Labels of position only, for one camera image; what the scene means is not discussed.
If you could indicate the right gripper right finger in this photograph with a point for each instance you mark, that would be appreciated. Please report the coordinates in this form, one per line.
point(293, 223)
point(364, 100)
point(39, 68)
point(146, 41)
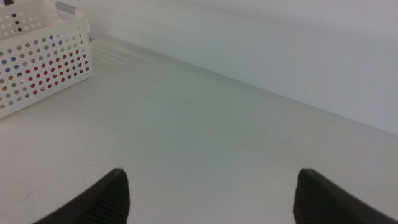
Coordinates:
point(323, 202)

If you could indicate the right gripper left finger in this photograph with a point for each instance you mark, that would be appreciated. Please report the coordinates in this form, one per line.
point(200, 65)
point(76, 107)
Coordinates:
point(102, 202)

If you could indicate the white perforated plastic basket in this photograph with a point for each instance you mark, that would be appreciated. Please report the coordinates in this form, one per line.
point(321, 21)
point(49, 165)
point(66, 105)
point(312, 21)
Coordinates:
point(43, 59)

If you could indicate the red soda can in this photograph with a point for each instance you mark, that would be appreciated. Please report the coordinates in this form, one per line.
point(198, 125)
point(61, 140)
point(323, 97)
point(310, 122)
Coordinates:
point(56, 73)

